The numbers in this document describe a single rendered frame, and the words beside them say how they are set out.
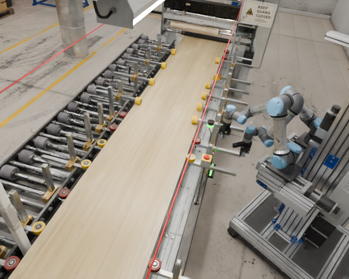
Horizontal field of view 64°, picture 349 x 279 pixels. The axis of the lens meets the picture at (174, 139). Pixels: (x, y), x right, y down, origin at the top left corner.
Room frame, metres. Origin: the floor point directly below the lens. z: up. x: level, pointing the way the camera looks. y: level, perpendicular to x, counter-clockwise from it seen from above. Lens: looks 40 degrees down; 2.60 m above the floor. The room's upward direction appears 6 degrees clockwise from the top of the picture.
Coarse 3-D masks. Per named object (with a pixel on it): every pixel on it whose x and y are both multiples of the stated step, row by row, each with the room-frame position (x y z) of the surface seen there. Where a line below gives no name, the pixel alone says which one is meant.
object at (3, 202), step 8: (96, 0) 0.68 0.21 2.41; (0, 184) 0.86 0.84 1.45; (0, 192) 0.84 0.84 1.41; (0, 200) 0.82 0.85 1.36; (8, 200) 0.86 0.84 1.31; (0, 208) 0.82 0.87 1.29; (8, 208) 0.84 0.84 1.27; (8, 216) 0.82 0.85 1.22; (16, 216) 0.86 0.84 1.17; (8, 224) 0.82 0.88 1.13; (16, 224) 0.84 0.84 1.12; (16, 232) 0.82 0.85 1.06; (24, 232) 0.86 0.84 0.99; (16, 240) 0.83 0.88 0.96; (24, 240) 0.84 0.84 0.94; (24, 248) 0.82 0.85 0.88
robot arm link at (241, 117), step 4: (236, 112) 1.90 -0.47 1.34; (240, 112) 1.91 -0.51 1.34; (244, 112) 1.91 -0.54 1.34; (232, 116) 1.89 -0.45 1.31; (236, 116) 1.87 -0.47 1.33; (240, 116) 1.85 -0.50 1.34; (244, 116) 1.86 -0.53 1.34; (248, 116) 1.90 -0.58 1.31; (236, 120) 1.85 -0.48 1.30; (240, 120) 1.83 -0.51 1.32; (244, 120) 1.84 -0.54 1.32; (240, 124) 1.83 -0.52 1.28
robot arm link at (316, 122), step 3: (312, 120) 2.06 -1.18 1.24; (315, 120) 2.03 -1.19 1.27; (318, 120) 2.03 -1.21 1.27; (321, 120) 2.04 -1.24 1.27; (309, 123) 2.06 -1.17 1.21; (312, 123) 2.03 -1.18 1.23; (315, 123) 2.00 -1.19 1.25; (318, 123) 1.99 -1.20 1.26; (309, 126) 2.04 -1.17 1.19; (312, 126) 2.01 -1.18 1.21; (315, 126) 1.99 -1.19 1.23; (318, 126) 1.97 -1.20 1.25; (312, 129) 2.00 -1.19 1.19; (315, 129) 1.98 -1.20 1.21; (309, 132) 2.02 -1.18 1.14; (312, 132) 1.99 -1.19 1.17; (312, 135) 1.98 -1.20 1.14
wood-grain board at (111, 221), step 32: (192, 64) 3.63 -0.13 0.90; (160, 96) 2.71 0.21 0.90; (192, 96) 2.79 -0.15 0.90; (128, 128) 2.08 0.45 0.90; (160, 128) 2.13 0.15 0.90; (192, 128) 2.19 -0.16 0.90; (96, 160) 1.62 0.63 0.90; (128, 160) 1.66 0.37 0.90; (160, 160) 1.70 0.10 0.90; (96, 192) 1.29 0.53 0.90; (128, 192) 1.32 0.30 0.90; (160, 192) 1.36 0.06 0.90; (64, 224) 1.00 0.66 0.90; (96, 224) 1.03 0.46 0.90; (128, 224) 1.05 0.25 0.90; (160, 224) 1.08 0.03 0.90; (32, 256) 0.77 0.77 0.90; (64, 256) 0.79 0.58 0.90; (96, 256) 0.81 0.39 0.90; (128, 256) 0.83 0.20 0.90
